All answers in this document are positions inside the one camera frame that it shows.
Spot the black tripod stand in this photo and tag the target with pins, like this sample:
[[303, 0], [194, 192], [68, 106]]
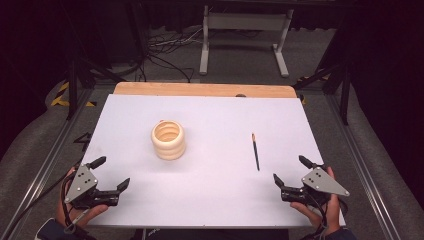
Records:
[[345, 93], [72, 83]]

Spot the person's left hand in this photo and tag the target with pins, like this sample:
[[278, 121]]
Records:
[[87, 213]]

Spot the grey metal stand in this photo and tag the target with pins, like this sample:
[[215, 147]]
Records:
[[246, 21]]

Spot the person's right hand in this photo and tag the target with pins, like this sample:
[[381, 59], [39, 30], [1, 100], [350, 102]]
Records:
[[316, 215]]

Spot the black pencil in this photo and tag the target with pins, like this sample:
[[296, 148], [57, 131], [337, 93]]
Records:
[[255, 151]]

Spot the white table board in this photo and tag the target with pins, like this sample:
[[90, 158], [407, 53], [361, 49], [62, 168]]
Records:
[[206, 186]]

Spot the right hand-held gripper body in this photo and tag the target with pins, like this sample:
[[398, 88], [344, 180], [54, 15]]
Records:
[[320, 184]]

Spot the cream ribbed cup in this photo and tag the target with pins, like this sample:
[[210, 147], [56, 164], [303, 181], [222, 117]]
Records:
[[168, 140]]

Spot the yellow black hazard tape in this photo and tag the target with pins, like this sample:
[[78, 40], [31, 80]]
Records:
[[302, 99], [61, 97]]

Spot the aluminium rail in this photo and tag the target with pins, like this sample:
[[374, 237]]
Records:
[[43, 166], [360, 160]]

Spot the wooden table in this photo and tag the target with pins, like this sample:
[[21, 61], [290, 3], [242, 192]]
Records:
[[200, 90]]

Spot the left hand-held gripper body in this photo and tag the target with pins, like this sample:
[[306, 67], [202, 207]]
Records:
[[81, 182]]

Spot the black triangular bracket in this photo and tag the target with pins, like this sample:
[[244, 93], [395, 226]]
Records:
[[84, 138]]

